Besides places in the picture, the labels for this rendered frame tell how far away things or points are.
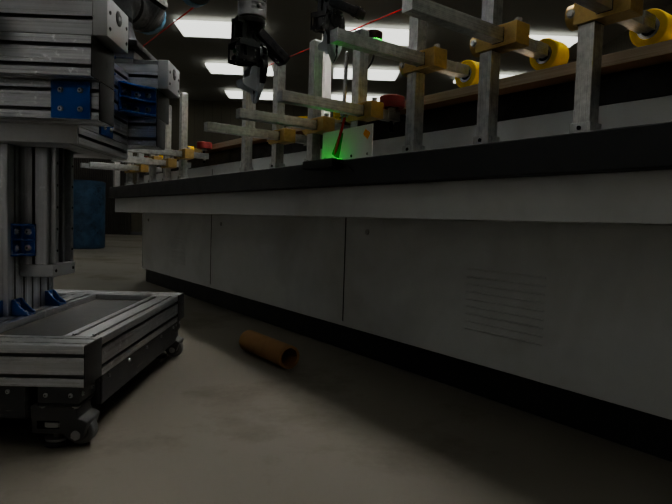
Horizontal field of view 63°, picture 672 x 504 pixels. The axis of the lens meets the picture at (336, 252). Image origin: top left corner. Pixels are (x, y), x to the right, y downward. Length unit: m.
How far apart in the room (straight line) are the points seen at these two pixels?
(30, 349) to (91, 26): 0.72
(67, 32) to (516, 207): 1.08
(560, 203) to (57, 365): 1.12
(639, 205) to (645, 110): 0.31
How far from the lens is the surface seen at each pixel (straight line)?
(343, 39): 1.39
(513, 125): 1.61
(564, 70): 1.48
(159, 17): 2.14
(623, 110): 1.46
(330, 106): 1.64
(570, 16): 1.30
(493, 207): 1.36
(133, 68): 1.91
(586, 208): 1.24
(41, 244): 1.69
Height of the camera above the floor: 0.51
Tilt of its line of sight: 3 degrees down
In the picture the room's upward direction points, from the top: 2 degrees clockwise
